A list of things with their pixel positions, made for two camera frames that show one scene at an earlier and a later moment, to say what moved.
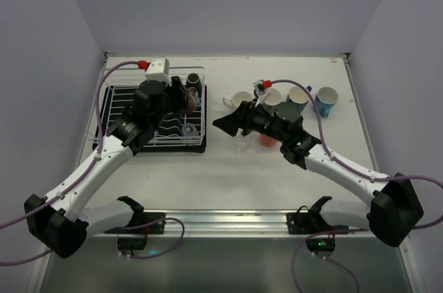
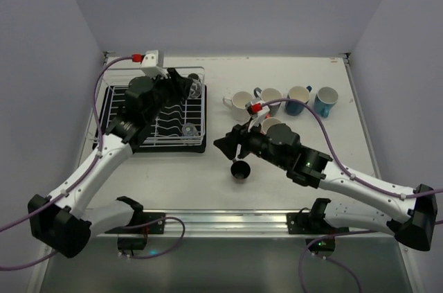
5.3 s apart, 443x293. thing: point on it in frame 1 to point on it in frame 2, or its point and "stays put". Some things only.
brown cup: (193, 98) to (240, 170)
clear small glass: (188, 129) stays put
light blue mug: (325, 98) stays put
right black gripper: (244, 116) to (239, 142)
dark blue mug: (298, 95) stays put
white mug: (237, 98) stays put
